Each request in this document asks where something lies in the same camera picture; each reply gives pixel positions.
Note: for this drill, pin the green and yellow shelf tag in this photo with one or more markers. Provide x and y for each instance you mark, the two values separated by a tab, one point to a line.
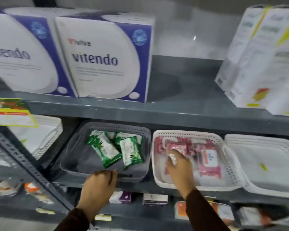
10	113

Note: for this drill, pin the white box with yellow stripe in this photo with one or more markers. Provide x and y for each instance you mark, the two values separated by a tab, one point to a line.
286	93
260	69
238	50

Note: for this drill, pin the person's left fingers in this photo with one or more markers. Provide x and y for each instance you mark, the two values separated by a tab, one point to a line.
106	175

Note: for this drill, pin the white and brown packet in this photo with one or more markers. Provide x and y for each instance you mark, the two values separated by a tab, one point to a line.
3	187

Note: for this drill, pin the person's right fingers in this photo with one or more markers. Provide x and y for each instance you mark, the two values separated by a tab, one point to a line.
175	158

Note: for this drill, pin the small yellow shelf label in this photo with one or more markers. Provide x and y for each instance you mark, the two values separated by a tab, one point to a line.
45	210
103	217

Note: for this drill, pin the white and blue box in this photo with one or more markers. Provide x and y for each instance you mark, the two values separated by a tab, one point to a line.
103	57
19	52

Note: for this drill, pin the white and purple small box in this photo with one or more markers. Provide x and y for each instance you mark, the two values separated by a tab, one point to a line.
121	197

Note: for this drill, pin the person's left hand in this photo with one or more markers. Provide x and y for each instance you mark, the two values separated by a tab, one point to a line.
96	192

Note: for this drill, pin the pink wet wipes packet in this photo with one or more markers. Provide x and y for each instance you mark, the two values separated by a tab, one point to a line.
210	161
159	144
177	146

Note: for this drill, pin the person's left forearm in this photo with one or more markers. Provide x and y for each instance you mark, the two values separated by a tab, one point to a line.
73	221

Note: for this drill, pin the grey metal shelf rack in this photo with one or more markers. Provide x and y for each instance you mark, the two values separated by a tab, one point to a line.
183	113

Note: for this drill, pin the white and orange box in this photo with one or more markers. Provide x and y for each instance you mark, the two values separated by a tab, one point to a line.
183	210

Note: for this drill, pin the white and orange packet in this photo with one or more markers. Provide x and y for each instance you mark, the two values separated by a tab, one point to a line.
252	215
37	192

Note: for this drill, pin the white perforated plastic basket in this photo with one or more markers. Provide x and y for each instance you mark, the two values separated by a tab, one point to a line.
267	151
43	139
207	184

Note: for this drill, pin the person's right forearm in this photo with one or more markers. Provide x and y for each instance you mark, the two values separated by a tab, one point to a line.
202	211

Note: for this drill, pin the green wet wipes packet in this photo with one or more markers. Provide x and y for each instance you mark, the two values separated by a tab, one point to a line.
124	135
103	149
131	152

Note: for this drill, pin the grey perforated plastic basket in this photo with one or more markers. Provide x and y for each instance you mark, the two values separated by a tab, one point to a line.
86	163

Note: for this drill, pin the small white striped box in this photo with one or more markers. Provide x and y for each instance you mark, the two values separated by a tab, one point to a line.
155	199

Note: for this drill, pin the person's right hand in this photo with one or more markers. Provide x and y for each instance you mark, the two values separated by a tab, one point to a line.
181	175

